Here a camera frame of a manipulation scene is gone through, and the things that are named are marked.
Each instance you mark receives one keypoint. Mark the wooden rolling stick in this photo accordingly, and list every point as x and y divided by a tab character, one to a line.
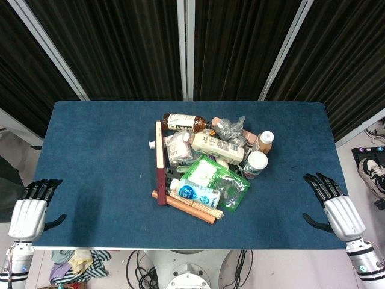
183	207

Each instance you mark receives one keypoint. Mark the black plastic clip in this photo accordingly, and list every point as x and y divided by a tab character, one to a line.
172	174

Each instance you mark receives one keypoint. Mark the white black sneaker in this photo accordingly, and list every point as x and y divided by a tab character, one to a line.
373	176

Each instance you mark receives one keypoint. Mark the green wet wipes packet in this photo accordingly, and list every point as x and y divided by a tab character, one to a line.
207	174

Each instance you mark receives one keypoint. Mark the cream milk tea bottle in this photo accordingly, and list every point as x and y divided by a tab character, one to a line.
219	148

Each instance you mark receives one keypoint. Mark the black case with stickers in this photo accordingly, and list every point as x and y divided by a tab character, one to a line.
368	153

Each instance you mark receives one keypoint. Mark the brown tea bottle white label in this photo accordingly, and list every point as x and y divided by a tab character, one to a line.
183	121

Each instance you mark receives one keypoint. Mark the clear plastic snack packet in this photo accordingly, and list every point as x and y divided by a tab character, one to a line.
179	149

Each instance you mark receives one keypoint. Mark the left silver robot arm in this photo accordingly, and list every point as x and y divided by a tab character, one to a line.
16	262

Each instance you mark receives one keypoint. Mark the grey robot base column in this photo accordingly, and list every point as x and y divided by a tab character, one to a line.
188	269

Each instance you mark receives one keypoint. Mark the long maroon cream box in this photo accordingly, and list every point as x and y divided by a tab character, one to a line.
160	156

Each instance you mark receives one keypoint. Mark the brown drink bottle white cap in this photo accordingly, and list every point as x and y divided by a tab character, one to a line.
264	141

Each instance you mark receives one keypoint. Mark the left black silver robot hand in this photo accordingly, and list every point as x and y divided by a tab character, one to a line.
27	215

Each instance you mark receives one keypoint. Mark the bamboo skewers bundle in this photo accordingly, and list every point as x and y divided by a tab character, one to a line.
207	210

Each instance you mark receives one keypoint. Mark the white bottle blue label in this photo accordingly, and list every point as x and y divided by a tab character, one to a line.
195	194

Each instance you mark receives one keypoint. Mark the white lid jar green label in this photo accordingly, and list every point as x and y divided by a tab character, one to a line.
255	164

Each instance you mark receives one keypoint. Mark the crumpled grey plastic bag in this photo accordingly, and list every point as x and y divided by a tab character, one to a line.
230	129

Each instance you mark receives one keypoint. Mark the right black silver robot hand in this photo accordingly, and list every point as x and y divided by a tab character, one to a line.
343	215

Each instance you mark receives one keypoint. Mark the pile of striped cloths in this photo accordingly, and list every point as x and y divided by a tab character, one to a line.
78	266

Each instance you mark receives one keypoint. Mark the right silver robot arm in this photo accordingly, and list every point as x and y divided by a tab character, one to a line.
365	260

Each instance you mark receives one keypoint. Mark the blue felt table cloth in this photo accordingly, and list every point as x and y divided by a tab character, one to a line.
99	168

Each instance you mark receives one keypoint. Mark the black folding screen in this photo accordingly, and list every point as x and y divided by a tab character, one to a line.
120	48

